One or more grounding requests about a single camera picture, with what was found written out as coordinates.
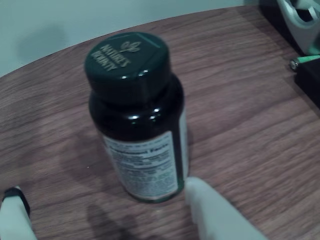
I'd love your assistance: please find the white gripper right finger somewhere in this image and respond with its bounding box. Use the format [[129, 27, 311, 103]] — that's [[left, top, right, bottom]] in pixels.
[[184, 176, 269, 240]]

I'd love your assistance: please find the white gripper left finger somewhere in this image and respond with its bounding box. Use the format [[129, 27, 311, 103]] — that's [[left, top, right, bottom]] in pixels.
[[0, 185, 35, 240]]

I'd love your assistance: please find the green pill bottle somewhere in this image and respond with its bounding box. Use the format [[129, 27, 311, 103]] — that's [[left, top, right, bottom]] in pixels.
[[83, 31, 189, 203]]

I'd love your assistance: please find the green cylindrical battery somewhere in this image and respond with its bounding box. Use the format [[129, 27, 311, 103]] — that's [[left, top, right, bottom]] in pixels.
[[289, 54, 320, 71]]

